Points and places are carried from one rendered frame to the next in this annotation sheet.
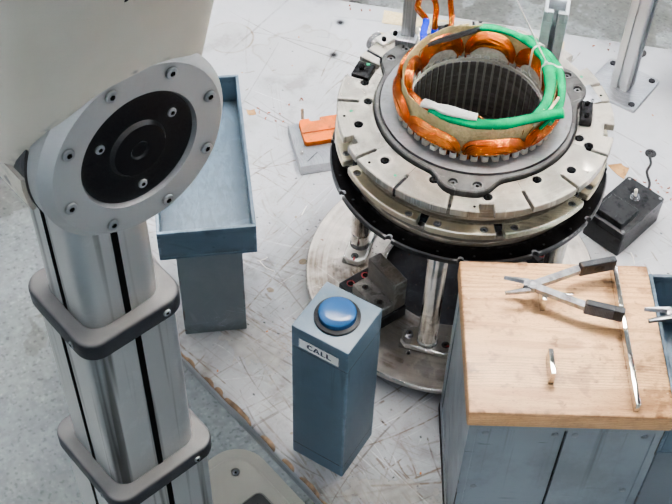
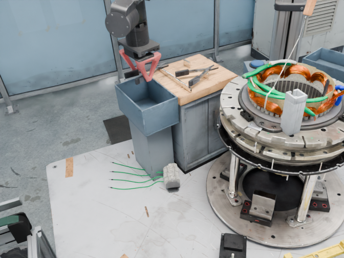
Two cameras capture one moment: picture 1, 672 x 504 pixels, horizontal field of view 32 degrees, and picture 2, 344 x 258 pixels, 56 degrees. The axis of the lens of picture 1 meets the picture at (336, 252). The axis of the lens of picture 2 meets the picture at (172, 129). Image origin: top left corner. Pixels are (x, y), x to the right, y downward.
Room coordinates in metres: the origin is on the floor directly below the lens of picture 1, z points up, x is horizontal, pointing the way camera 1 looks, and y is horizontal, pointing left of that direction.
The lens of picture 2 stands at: (1.43, -0.71, 1.52)
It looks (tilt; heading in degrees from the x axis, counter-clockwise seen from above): 37 degrees down; 151
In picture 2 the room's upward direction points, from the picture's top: 5 degrees counter-clockwise
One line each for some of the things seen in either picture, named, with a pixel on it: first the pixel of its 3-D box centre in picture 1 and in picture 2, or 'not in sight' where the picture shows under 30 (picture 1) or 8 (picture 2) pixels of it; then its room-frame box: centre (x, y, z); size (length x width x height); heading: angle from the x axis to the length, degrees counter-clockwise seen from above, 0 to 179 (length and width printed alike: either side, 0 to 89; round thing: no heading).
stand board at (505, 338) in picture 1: (560, 342); (190, 77); (0.71, -0.23, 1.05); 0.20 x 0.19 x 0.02; 90
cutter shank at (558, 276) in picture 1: (554, 277); (203, 73); (0.77, -0.23, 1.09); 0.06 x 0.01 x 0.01; 115
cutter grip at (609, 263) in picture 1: (597, 265); (194, 81); (0.79, -0.27, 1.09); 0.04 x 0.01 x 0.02; 105
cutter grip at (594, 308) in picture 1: (604, 310); (181, 72); (0.73, -0.27, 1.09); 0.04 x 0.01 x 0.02; 75
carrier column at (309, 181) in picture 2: not in sight; (306, 193); (1.13, -0.19, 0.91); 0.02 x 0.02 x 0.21
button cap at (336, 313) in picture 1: (337, 312); (257, 63); (0.75, 0.00, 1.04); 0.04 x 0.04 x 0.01
